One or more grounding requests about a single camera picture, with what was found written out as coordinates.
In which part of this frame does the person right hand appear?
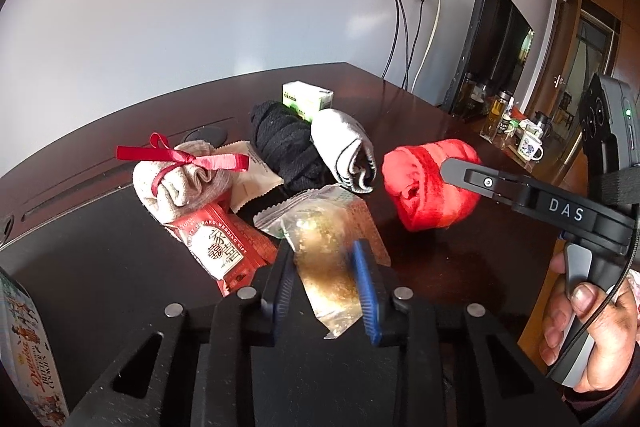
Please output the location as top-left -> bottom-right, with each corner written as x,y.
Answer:
539,254 -> 638,393

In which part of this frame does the wooden door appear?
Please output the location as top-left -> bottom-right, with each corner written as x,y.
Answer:
521,0 -> 620,118

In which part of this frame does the white blue mug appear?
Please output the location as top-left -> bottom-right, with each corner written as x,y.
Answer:
516,131 -> 544,161

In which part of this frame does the green white small box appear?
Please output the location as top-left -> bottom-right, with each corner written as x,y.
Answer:
282,80 -> 334,121

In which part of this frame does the black monitor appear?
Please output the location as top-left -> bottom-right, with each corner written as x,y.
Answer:
442,0 -> 535,114

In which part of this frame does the clear gold snack packet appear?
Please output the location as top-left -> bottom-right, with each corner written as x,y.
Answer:
253,184 -> 390,340

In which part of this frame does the beige sock red ribbon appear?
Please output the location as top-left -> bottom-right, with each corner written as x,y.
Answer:
115,132 -> 250,225

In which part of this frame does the grey white sock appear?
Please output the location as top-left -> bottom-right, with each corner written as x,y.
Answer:
310,108 -> 378,194

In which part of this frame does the black cable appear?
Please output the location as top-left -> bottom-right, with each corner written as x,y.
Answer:
380,0 -> 407,82

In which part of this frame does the white cable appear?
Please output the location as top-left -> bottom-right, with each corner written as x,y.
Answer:
409,0 -> 443,94

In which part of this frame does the round cookie tin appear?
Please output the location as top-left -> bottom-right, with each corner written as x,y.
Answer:
1,270 -> 68,426

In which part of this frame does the glass tea bottle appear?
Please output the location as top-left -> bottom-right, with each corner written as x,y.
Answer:
480,91 -> 512,142

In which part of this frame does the black sock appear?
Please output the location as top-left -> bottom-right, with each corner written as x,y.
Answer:
250,101 -> 335,196

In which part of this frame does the beige cloth pouch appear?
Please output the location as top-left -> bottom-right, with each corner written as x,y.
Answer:
217,141 -> 284,212

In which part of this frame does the red wedding gift packet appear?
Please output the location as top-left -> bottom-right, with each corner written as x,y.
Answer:
166,202 -> 277,297

